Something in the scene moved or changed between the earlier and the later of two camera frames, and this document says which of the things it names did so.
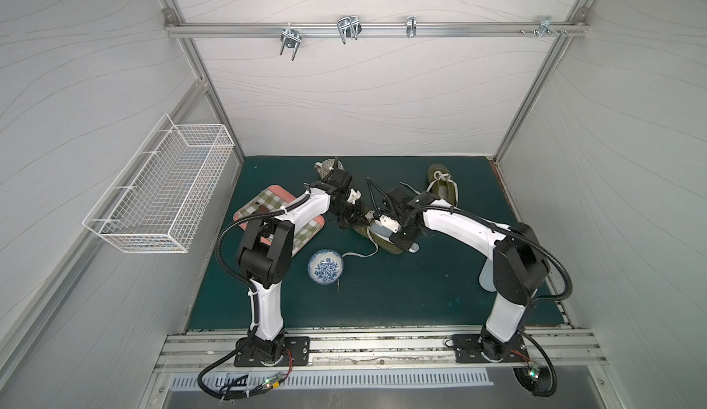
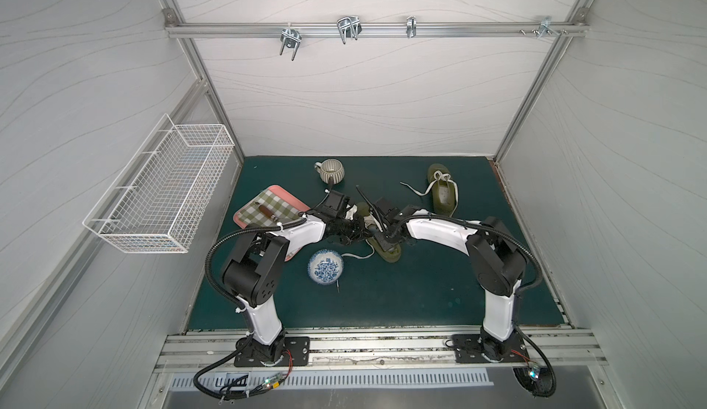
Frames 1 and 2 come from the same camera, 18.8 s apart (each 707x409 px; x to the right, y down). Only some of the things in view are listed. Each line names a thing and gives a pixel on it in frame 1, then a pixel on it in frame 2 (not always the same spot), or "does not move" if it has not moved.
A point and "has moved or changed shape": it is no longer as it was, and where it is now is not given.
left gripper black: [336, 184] → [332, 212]
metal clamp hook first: [291, 38] does not move
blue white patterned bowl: [325, 266] does not move
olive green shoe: [364, 229] has moved or changed shape
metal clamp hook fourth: [545, 25] does not move
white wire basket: [155, 205] does not move
